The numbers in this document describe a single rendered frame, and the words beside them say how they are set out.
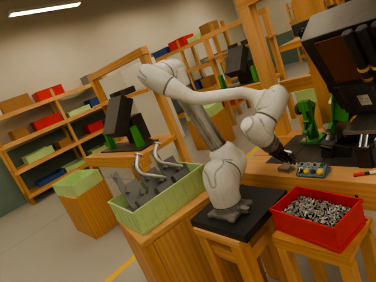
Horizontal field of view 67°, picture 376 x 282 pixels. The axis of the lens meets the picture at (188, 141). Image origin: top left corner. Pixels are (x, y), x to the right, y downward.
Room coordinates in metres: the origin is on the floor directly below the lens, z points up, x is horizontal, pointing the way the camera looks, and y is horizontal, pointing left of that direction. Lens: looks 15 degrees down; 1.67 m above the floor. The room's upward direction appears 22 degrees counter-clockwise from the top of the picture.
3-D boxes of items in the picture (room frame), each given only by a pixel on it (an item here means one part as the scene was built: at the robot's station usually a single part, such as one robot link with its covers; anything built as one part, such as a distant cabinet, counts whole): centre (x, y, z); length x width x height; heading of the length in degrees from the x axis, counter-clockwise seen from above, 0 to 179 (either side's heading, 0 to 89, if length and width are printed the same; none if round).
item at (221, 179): (1.33, -0.08, 1.06); 0.18 x 0.16 x 0.22; 149
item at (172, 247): (1.89, 0.30, 0.39); 0.68 x 0.52 x 0.79; 116
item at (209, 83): (7.82, -0.83, 1.13); 2.48 x 0.54 x 2.27; 40
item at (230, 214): (1.30, -0.08, 0.92); 0.22 x 0.18 x 0.06; 37
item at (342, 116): (1.38, -0.81, 1.17); 0.13 x 0.12 x 0.20; 36
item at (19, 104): (7.13, 2.66, 1.14); 3.01 x 0.54 x 2.28; 130
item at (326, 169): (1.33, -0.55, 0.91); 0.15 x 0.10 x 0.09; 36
